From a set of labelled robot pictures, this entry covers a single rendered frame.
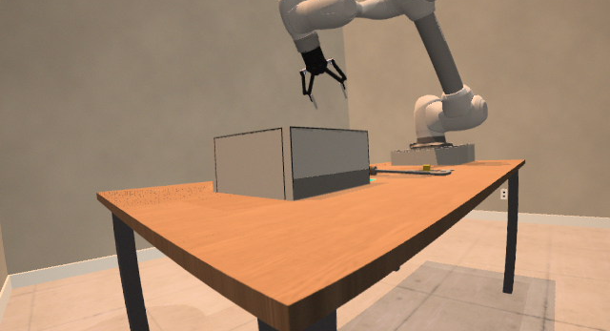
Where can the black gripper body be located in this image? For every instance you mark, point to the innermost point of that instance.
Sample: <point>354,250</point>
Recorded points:
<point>314,56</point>

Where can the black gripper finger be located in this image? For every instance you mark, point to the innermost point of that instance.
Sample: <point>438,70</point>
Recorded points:
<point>340,80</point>
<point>302,73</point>

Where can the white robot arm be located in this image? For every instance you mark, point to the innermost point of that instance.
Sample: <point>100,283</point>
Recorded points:
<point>459,108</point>

